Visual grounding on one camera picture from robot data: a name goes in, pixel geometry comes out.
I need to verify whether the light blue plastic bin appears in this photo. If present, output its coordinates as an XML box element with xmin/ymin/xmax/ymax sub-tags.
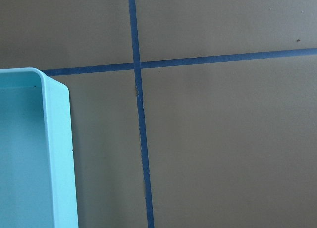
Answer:
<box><xmin>0</xmin><ymin>68</ymin><xmax>78</xmax><ymax>228</ymax></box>

